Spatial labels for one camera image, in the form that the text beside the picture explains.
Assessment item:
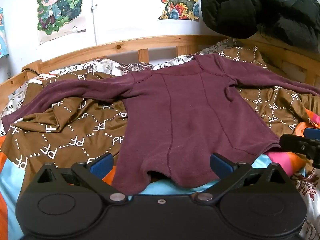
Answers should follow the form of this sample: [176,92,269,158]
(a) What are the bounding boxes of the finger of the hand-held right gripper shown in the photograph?
[303,127,320,141]
[279,134,320,169]

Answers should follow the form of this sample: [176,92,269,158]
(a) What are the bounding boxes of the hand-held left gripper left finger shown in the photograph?
[37,153,126,203]

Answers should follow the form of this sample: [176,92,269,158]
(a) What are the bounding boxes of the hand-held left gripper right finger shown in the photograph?
[196,153,287,202]

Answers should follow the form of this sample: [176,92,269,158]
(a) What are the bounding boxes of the maroon long-sleeve shirt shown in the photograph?
[1,54,320,195]

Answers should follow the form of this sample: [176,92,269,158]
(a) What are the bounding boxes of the brown patterned blanket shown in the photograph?
[5,39,320,196]

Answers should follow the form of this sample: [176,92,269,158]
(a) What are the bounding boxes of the orange blue pink blanket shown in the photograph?
[0,116,320,240]

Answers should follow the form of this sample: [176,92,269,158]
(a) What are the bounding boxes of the white floral bed sheet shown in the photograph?
[0,39,320,240]

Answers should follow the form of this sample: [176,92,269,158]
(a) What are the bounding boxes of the black puffy jacket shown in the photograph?
[201,0,320,47]

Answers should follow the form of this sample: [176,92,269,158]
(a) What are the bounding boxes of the black cable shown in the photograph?
[22,67,41,76]

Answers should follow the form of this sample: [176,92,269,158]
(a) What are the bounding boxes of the wooden bed frame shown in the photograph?
[0,34,320,112]

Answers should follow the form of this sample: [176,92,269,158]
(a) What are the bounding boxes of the white wall cable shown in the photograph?
[91,4,98,47]

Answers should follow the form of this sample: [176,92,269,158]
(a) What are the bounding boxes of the cartoon figure wall poster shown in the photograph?
[24,0,87,45]

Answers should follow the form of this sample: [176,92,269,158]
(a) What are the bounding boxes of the blue-edged wall poster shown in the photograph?
[0,7,9,58]

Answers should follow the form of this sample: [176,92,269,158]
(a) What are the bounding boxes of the floral wall poster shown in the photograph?
[151,0,200,22]

